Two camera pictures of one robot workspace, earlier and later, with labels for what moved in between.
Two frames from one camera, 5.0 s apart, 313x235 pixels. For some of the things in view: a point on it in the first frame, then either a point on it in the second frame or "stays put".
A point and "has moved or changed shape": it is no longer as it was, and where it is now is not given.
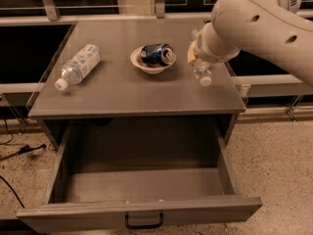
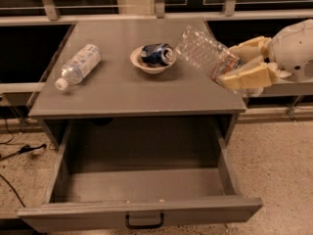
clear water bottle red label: (202, 70) has moved or changed shape
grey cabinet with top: (133, 70) stays put
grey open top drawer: (130, 175) stays put
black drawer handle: (145, 226) stays put
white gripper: (201, 48) -> (293, 51)
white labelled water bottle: (76, 68) stays put
